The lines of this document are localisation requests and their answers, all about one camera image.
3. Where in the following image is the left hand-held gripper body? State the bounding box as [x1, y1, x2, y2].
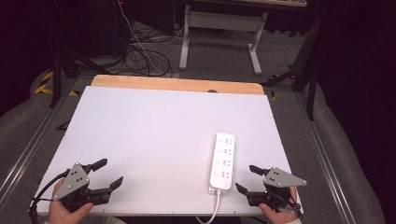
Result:
[51, 161, 95, 214]

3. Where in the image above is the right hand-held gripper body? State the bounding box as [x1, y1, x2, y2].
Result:
[247, 166, 308, 213]

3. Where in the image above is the person's right hand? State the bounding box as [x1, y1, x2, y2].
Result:
[258, 186, 303, 224]

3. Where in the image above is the person's left hand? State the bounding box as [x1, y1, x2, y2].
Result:
[47, 178, 94, 224]

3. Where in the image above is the white power strip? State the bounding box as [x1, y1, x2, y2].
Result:
[208, 132, 236, 195]

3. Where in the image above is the yellow black hazard tape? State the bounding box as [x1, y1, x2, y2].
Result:
[34, 70, 80, 97]

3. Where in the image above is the black metal stand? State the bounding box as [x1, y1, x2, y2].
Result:
[49, 43, 110, 109]
[261, 12, 325, 121]

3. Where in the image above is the dark equipment cabinet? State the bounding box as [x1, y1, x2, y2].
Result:
[52, 0, 134, 59]

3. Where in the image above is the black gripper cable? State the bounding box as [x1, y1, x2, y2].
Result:
[27, 169, 71, 224]

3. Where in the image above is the white power strip cable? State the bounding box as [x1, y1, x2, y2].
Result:
[195, 189, 222, 224]

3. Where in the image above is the aluminium floor rail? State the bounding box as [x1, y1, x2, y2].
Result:
[0, 77, 78, 202]
[294, 91, 354, 224]

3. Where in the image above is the black floor cable bundle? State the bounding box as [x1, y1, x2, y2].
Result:
[123, 43, 174, 78]

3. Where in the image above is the thin white floor cable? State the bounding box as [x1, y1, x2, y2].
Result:
[117, 0, 185, 77]

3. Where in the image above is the white metal desk frame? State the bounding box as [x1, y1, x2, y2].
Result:
[178, 4, 269, 77]

